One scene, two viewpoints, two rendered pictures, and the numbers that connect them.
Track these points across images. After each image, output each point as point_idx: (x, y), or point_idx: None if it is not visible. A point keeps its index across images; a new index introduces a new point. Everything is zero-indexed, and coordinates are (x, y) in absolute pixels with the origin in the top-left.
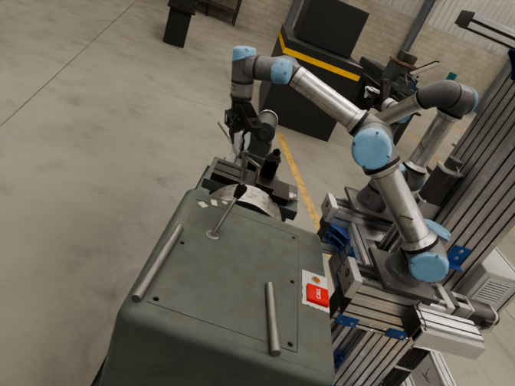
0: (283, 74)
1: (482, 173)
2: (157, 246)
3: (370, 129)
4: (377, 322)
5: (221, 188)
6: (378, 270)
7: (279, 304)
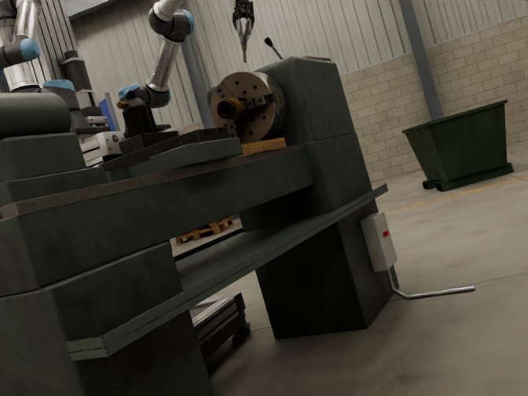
0: None
1: (78, 55)
2: (319, 60)
3: (184, 9)
4: None
5: (258, 75)
6: (162, 124)
7: None
